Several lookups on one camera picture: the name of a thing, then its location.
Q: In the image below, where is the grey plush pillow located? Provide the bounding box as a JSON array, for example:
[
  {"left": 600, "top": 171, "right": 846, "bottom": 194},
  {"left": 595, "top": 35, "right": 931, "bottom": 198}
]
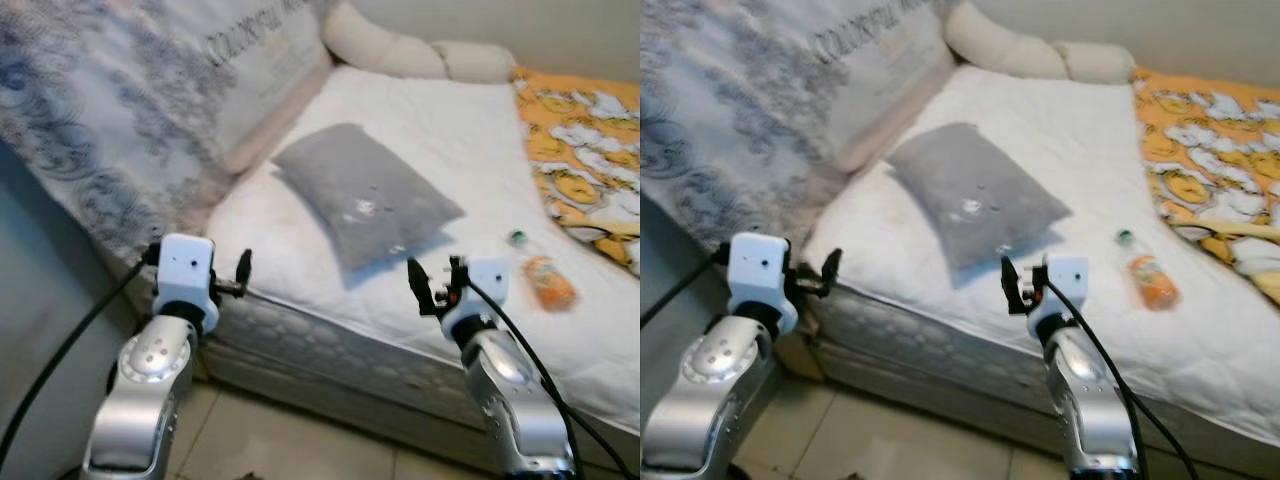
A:
[
  {"left": 272, "top": 122, "right": 467, "bottom": 276},
  {"left": 885, "top": 122, "right": 1073, "bottom": 273}
]

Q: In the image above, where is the short cream bolster cushion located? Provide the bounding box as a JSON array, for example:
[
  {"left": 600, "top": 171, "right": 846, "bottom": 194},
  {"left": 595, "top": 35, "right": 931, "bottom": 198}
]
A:
[
  {"left": 1052, "top": 41, "right": 1137, "bottom": 85},
  {"left": 432, "top": 41, "right": 517, "bottom": 85}
]

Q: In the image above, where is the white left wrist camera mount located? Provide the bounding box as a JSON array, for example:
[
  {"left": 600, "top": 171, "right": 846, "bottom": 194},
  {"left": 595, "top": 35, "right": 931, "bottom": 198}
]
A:
[
  {"left": 155, "top": 234, "right": 217, "bottom": 331},
  {"left": 727, "top": 232, "right": 797, "bottom": 336}
]

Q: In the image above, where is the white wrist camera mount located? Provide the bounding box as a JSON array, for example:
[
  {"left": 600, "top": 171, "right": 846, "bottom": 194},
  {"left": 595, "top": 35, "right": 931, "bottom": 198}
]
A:
[
  {"left": 1030, "top": 256, "right": 1090, "bottom": 337},
  {"left": 155, "top": 234, "right": 217, "bottom": 331},
  {"left": 727, "top": 232, "right": 797, "bottom": 336},
  {"left": 440, "top": 257, "right": 512, "bottom": 337}
]

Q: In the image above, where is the white quilted mattress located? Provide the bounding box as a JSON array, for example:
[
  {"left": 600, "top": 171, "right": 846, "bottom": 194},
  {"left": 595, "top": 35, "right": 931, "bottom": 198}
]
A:
[
  {"left": 800, "top": 65, "right": 1280, "bottom": 446},
  {"left": 205, "top": 65, "right": 641, "bottom": 433}
]

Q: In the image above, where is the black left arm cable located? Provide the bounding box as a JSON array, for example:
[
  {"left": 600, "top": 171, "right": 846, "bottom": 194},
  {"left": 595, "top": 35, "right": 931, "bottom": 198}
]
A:
[
  {"left": 0, "top": 250, "right": 161, "bottom": 471},
  {"left": 640, "top": 250, "right": 731, "bottom": 329}
]

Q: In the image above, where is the yellow cartoon egg blanket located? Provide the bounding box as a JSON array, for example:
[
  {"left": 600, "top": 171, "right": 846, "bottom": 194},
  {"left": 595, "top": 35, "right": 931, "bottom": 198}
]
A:
[
  {"left": 512, "top": 67, "right": 641, "bottom": 277},
  {"left": 1132, "top": 67, "right": 1280, "bottom": 307}
]

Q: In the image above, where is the long cream bolster cushion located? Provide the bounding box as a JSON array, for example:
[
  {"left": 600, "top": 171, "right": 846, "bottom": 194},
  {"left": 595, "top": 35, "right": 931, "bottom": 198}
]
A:
[
  {"left": 943, "top": 0, "right": 1069, "bottom": 81},
  {"left": 321, "top": 0, "right": 448, "bottom": 80}
]

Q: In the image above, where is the orange drink bottle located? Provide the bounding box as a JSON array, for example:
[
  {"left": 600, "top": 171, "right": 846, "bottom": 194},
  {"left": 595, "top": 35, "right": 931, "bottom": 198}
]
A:
[
  {"left": 508, "top": 229, "right": 578, "bottom": 313},
  {"left": 1116, "top": 229, "right": 1181, "bottom": 311}
]

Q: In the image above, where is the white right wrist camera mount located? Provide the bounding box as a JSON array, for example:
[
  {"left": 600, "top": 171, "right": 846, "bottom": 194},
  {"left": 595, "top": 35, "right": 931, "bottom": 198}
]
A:
[
  {"left": 440, "top": 257, "right": 512, "bottom": 337},
  {"left": 1030, "top": 256, "right": 1090, "bottom": 337}
]

